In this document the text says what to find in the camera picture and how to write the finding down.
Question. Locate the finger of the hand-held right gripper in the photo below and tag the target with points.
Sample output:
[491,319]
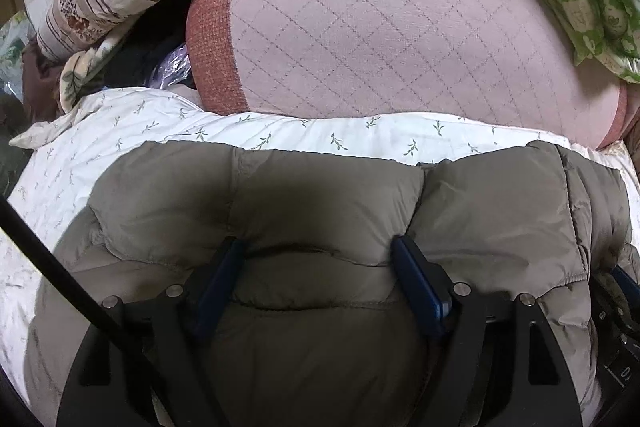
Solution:
[627,279]

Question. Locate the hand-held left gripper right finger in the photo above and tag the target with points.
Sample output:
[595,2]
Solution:
[417,287]

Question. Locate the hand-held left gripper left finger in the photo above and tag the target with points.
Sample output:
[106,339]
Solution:
[221,279]

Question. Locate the olive quilted hooded jacket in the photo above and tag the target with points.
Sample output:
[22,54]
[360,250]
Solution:
[320,207]

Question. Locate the white leaf print bedsheet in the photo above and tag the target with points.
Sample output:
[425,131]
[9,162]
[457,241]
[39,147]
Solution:
[280,132]

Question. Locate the clear purple plastic bag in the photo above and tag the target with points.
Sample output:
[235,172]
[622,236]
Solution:
[172,67]

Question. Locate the dark cloth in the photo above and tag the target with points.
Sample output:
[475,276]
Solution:
[137,52]

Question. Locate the cream leaf print cloth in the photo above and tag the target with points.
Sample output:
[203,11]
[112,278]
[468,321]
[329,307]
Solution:
[82,72]

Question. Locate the pink quilted cushion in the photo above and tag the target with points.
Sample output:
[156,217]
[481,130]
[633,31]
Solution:
[400,37]

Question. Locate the brown garment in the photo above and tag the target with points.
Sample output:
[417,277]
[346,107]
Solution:
[40,82]

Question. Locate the white green print plastic bag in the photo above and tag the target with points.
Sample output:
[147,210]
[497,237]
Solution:
[12,44]

